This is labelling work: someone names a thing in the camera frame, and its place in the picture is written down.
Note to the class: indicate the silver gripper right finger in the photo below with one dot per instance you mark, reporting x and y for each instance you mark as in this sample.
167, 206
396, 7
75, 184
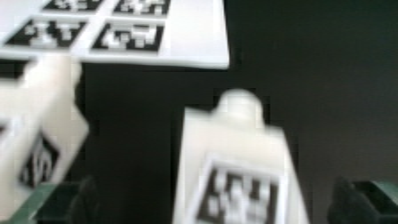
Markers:
364, 202

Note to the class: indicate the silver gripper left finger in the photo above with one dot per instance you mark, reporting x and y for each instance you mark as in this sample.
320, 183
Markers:
60, 204

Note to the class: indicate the white stool leg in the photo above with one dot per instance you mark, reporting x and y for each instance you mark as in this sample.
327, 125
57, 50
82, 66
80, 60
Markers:
43, 128
236, 186

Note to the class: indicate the white marker tag sheet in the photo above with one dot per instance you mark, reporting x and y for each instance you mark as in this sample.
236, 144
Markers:
151, 32

